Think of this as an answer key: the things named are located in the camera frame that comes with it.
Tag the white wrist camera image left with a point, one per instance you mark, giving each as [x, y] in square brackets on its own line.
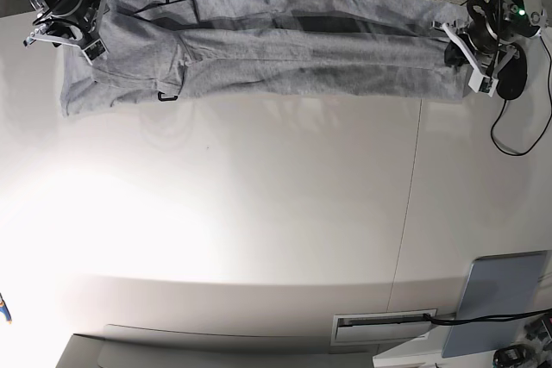
[94, 50]

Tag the blue orange tool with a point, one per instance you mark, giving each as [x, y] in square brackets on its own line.
[4, 310]

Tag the grey T-shirt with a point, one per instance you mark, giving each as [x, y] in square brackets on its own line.
[185, 49]

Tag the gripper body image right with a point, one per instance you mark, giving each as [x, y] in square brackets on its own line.
[482, 42]

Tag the black computer mouse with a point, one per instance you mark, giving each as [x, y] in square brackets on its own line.
[513, 75]

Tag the white cable grommet tray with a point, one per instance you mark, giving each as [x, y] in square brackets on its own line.
[368, 329]

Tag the grey laptop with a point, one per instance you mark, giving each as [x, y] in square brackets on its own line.
[496, 285]

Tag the black gadget bottom right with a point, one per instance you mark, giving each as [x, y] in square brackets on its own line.
[511, 356]

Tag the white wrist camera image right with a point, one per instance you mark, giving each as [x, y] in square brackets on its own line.
[483, 84]

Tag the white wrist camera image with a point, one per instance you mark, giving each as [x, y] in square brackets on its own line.
[94, 50]
[483, 84]

